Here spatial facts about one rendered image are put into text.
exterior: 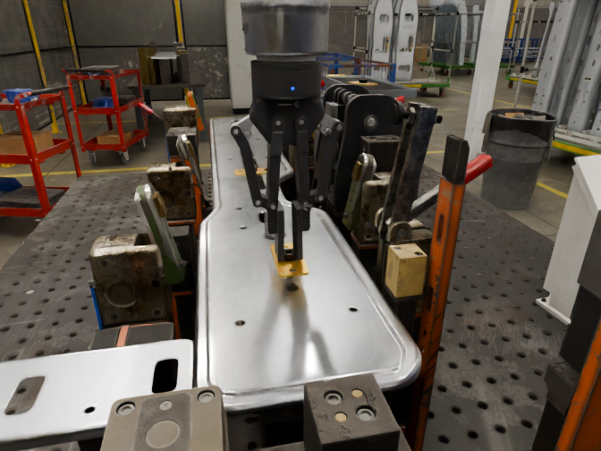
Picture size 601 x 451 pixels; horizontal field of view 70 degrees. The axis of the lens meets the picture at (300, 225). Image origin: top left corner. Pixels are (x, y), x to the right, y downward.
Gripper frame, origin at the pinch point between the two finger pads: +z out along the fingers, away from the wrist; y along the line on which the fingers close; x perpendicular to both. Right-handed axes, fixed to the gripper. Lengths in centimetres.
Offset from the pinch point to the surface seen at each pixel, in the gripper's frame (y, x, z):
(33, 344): 49, -33, 36
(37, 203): 125, -244, 81
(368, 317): -7.3, 10.7, 6.4
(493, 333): -47, -17, 37
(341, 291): -5.7, 5.0, 6.4
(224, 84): -17, -782, 69
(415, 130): -14.9, 1.7, -12.4
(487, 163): -25.6, 1.0, -7.6
